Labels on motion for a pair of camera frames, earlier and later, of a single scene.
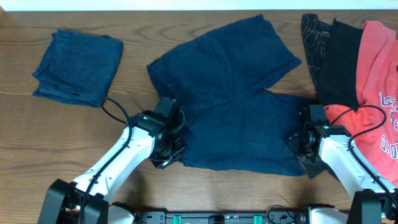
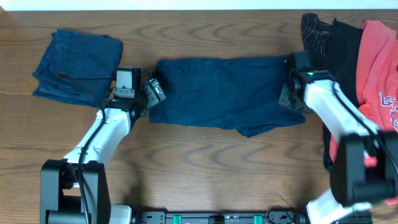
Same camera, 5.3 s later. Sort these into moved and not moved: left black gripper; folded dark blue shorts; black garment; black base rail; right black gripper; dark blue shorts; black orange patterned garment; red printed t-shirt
Moved: left black gripper; dark blue shorts; right black gripper
Not moved: black garment; red printed t-shirt; black orange patterned garment; folded dark blue shorts; black base rail
